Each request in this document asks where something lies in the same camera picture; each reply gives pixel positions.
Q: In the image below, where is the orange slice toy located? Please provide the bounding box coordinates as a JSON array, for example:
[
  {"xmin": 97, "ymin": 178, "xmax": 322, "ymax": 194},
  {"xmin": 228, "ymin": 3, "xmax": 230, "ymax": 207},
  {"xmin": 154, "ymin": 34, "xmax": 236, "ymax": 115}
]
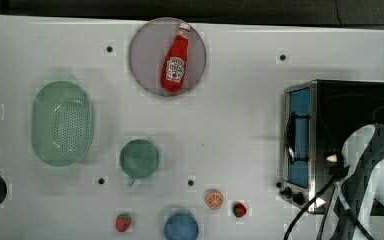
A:
[{"xmin": 206, "ymin": 190, "xmax": 224, "ymax": 210}]

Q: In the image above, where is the blue round bowl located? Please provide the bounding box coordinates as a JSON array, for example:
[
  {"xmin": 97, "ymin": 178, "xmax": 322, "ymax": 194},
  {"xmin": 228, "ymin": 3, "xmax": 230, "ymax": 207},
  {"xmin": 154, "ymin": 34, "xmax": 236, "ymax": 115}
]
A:
[{"xmin": 164, "ymin": 210, "xmax": 199, "ymax": 240}]

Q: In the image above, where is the black toaster oven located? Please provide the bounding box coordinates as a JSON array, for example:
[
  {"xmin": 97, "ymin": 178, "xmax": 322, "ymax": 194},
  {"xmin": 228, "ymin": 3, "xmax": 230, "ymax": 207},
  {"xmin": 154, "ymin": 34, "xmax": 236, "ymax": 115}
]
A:
[{"xmin": 278, "ymin": 80, "xmax": 384, "ymax": 208}]

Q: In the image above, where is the red toy strawberry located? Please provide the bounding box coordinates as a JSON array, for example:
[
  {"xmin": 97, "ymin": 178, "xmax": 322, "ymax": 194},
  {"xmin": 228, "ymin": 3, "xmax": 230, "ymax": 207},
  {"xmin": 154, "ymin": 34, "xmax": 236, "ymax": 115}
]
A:
[{"xmin": 232, "ymin": 201, "xmax": 247, "ymax": 218}]

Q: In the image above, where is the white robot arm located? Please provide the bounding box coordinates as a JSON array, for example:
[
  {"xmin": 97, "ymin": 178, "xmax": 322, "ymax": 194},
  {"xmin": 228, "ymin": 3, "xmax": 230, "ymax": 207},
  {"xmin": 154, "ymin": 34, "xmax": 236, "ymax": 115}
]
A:
[{"xmin": 317, "ymin": 124, "xmax": 384, "ymax": 240}]

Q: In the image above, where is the yellow plush banana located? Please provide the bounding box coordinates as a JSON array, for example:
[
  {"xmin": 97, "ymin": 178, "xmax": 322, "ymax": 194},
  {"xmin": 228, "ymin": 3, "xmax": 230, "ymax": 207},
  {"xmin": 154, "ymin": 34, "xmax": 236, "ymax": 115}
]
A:
[{"xmin": 326, "ymin": 155, "xmax": 338, "ymax": 163}]

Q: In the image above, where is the red ketchup bottle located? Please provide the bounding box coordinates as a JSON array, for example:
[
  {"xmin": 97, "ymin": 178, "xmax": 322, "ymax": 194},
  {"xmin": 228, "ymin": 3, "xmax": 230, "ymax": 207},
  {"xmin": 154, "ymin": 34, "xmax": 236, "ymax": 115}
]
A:
[{"xmin": 160, "ymin": 23, "xmax": 190, "ymax": 93}]

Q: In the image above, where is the green cup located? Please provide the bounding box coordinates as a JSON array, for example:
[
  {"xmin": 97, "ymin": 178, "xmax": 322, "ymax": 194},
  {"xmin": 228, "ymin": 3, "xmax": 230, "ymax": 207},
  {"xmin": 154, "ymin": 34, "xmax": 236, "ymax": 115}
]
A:
[{"xmin": 119, "ymin": 139, "xmax": 160, "ymax": 187}]

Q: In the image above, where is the grey round plate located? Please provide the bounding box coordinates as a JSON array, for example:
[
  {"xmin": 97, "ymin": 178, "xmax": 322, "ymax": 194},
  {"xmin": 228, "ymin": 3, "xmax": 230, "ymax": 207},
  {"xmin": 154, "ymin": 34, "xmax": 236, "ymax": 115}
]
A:
[{"xmin": 128, "ymin": 17, "xmax": 207, "ymax": 97}]

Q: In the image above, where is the green perforated colander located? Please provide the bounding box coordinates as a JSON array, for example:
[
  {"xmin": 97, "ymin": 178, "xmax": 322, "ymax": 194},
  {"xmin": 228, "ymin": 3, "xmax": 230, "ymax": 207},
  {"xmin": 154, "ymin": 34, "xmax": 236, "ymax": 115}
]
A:
[{"xmin": 31, "ymin": 81, "xmax": 94, "ymax": 167}]

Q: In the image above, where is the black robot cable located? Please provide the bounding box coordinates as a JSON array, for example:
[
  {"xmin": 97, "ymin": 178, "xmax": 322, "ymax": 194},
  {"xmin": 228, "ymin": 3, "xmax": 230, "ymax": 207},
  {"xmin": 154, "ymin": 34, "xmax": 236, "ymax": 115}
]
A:
[{"xmin": 282, "ymin": 99, "xmax": 384, "ymax": 240}]

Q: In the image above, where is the red strawberry near bowl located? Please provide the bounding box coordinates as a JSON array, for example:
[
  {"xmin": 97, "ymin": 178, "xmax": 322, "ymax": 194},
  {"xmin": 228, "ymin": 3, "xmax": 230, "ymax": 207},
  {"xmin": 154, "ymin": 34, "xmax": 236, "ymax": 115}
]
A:
[{"xmin": 115, "ymin": 213, "xmax": 132, "ymax": 232}]

